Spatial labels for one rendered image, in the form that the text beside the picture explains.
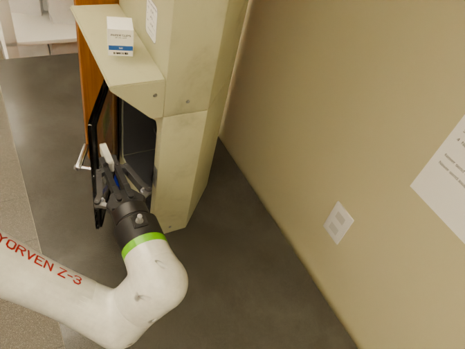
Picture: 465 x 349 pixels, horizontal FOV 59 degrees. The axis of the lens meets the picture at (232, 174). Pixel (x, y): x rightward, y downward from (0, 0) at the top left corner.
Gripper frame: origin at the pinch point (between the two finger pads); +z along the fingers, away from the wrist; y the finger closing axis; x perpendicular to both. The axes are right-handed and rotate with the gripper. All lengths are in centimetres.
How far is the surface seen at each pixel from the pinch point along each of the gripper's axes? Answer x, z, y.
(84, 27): -23.0, 17.9, -0.9
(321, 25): -28, 3, -55
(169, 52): -29.3, -4.0, -11.7
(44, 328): 128, 23, 25
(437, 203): -16, -46, -54
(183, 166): 4.8, -3.9, -18.5
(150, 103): -17.5, -4.0, -8.4
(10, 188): 128, 113, 27
